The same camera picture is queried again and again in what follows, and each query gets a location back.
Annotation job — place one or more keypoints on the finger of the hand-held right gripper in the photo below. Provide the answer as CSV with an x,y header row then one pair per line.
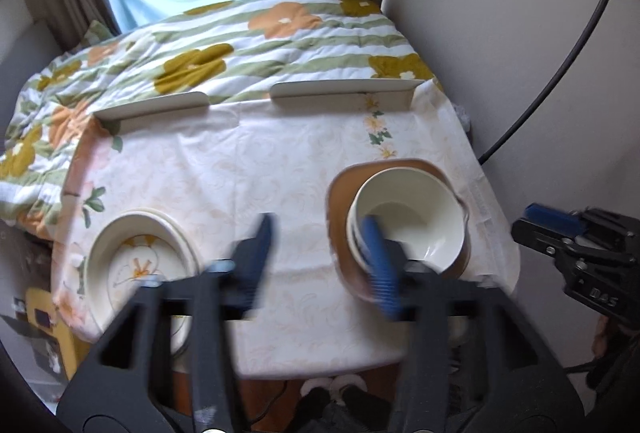
x,y
550,217
542,238

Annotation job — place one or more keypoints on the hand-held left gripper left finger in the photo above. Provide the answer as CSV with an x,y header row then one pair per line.
x,y
262,238

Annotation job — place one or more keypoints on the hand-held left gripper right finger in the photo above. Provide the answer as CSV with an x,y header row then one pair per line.
x,y
377,263

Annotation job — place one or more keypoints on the cream duck print bowl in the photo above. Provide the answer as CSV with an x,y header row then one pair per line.
x,y
354,238

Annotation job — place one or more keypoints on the white ribbed bowl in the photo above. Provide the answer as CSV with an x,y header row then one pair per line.
x,y
415,208

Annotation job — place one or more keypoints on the large white oval plate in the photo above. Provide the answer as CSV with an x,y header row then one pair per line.
x,y
191,244

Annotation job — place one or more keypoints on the cream duck print plate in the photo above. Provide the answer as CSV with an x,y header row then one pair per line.
x,y
135,263

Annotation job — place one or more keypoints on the person's right forearm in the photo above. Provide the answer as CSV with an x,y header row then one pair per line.
x,y
620,368

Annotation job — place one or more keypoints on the person's right hand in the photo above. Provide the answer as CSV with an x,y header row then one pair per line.
x,y
603,338

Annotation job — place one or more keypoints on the cream floral tablecloth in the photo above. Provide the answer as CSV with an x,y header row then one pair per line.
x,y
250,173

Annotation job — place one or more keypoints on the floral striped blanket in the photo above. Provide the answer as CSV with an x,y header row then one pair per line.
x,y
225,58

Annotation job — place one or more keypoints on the yellow box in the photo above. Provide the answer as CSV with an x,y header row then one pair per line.
x,y
67,348

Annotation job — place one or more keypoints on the white table edge rail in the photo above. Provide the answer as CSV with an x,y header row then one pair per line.
x,y
150,110

